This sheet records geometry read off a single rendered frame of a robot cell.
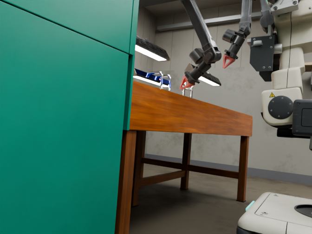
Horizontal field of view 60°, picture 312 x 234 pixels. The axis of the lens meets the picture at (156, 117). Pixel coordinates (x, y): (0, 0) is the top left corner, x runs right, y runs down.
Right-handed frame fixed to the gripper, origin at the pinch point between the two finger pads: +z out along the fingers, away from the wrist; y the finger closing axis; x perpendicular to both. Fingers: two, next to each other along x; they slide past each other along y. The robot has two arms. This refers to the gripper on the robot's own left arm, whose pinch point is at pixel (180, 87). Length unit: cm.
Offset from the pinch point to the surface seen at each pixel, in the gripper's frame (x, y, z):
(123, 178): 36, 53, 21
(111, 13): -2, 70, -18
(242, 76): -76, -276, 0
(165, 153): -56, -265, 174
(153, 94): 11.7, 38.3, -1.0
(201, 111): 14.2, -11.1, 1.5
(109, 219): 48, 64, 25
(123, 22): -1, 64, -17
